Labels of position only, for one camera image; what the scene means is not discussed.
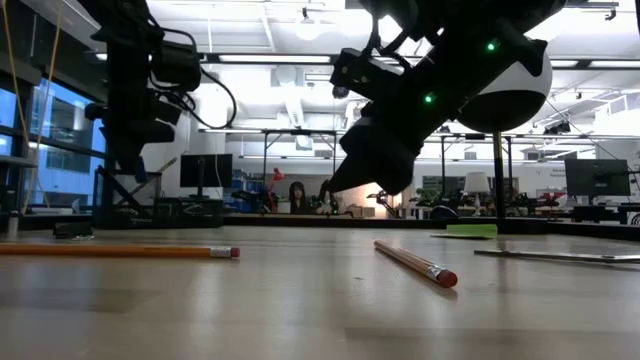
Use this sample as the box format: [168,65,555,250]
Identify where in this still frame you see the black-handled scissors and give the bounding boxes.
[473,248,640,265]

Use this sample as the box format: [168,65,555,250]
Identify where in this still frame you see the black binder clip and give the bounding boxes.
[53,221,95,240]

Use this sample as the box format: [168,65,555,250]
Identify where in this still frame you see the black mesh desk organizer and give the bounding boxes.
[92,164,224,230]

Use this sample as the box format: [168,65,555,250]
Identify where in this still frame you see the black metal stand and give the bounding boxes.
[261,128,339,176]

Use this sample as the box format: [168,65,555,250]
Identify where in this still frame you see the orange pencil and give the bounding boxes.
[0,243,241,260]
[373,239,459,289]

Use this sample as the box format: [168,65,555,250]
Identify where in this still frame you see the red desk lamp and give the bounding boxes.
[267,167,286,211]

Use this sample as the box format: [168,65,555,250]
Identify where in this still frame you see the green sticky note pad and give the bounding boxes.
[432,223,499,240]

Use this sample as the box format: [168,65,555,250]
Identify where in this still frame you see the white shade table lamp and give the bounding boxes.
[463,172,492,207]

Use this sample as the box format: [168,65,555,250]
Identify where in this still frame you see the orange cable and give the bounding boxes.
[0,0,64,216]

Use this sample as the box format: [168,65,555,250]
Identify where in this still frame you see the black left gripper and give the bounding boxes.
[84,74,182,174]

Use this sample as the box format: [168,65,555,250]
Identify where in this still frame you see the black computer monitor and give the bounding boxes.
[564,158,632,198]
[179,153,234,199]

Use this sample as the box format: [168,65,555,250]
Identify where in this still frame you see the person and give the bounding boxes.
[288,180,309,215]

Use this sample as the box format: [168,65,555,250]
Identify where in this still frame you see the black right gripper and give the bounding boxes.
[325,54,481,196]

